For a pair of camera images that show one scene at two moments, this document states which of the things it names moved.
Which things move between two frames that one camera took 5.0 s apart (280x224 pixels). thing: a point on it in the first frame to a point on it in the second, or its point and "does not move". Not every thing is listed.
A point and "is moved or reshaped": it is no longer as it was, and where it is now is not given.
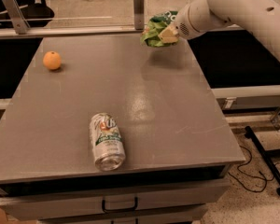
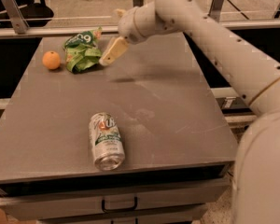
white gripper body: (184, 24) to (126, 26)
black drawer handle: (120, 210) does not move
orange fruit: (51, 60) does not move
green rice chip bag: (155, 26) is moved or reshaped
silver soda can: (107, 142) does not move
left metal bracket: (14, 10) does not move
